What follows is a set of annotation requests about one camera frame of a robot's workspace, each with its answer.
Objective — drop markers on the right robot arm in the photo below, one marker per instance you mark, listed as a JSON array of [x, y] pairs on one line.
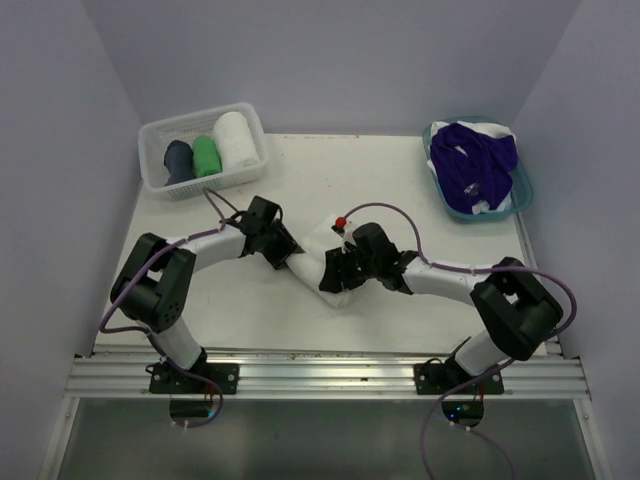
[[517, 311]]

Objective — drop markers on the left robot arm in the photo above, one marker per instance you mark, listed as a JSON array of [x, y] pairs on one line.
[[151, 288]]

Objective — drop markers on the dark blue towel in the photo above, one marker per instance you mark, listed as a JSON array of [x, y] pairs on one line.
[[178, 160]]

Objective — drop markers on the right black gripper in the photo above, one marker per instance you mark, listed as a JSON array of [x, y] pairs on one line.
[[335, 280]]

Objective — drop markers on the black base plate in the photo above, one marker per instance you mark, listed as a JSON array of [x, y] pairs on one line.
[[168, 381], [436, 377]]

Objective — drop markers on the purple towel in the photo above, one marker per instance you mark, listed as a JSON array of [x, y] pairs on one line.
[[470, 160]]

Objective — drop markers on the aluminium mounting rail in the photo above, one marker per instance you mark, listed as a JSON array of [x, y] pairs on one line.
[[119, 372]]

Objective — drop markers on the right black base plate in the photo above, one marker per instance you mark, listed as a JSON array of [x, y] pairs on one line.
[[436, 377]]

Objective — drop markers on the green rolled towel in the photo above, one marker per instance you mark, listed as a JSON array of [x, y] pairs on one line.
[[206, 158]]

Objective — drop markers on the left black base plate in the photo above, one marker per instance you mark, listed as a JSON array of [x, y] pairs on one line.
[[168, 381]]

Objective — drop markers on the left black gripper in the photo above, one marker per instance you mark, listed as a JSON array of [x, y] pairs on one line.
[[286, 246]]

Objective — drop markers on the white rolled towel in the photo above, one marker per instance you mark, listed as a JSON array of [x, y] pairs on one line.
[[234, 142]]

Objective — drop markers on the white towel pile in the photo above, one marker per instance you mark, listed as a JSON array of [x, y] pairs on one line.
[[309, 266]]

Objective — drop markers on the white plastic basket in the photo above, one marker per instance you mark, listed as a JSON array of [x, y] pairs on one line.
[[153, 139]]

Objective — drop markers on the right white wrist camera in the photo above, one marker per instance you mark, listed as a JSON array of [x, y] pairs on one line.
[[345, 229]]

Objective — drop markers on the teal plastic basin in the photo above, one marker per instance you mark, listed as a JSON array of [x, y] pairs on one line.
[[520, 196]]

